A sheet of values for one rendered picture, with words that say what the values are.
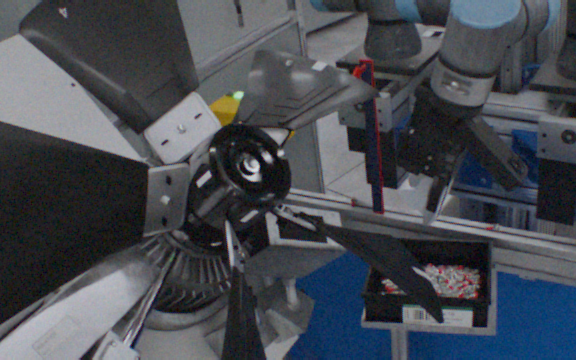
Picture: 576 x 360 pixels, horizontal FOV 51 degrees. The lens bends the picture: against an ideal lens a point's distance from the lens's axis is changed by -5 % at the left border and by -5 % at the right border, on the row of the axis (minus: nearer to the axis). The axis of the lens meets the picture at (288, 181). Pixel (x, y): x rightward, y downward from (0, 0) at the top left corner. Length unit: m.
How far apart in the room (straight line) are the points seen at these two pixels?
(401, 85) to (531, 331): 0.66
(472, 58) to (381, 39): 0.86
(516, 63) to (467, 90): 0.86
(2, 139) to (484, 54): 0.53
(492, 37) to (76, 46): 0.53
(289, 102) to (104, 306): 0.40
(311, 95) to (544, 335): 0.72
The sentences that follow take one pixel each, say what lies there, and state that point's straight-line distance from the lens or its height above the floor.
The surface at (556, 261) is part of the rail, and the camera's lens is 1.24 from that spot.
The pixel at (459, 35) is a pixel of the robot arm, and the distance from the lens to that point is 0.75.
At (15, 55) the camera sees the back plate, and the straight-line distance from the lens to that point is 1.09.
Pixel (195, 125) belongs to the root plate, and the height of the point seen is 1.26.
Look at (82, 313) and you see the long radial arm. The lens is 0.80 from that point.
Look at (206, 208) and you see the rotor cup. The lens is 0.78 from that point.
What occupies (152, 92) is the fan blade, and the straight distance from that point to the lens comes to 0.84.
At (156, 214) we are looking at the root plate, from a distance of 0.78.
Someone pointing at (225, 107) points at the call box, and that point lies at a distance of 1.36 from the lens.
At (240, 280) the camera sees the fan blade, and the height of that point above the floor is 1.13.
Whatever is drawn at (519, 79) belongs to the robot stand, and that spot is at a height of 0.97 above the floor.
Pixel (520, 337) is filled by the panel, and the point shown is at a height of 0.60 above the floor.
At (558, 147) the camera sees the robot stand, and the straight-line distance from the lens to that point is 1.40.
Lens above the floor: 1.58
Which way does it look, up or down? 30 degrees down
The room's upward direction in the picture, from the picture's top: 9 degrees counter-clockwise
